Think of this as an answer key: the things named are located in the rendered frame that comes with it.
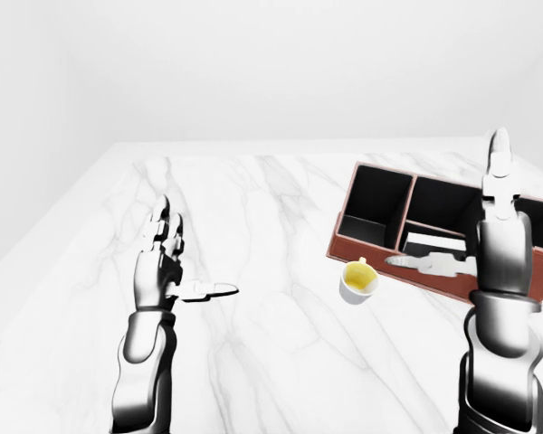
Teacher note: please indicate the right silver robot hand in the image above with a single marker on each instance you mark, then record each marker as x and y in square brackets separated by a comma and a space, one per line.
[502, 257]

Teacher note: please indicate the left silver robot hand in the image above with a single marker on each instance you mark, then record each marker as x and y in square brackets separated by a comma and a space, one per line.
[147, 280]

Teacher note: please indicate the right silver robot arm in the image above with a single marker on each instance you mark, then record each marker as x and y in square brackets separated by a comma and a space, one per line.
[498, 361]

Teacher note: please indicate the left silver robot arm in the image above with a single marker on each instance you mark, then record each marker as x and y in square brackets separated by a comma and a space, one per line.
[140, 375]

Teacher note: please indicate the white book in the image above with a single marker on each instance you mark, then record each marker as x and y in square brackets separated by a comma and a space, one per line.
[434, 241]

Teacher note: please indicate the red-brown desk caddy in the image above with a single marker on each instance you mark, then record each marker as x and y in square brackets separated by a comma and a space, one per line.
[375, 212]

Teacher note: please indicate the white mug yellow inside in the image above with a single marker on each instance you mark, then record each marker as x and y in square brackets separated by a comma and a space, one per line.
[358, 282]

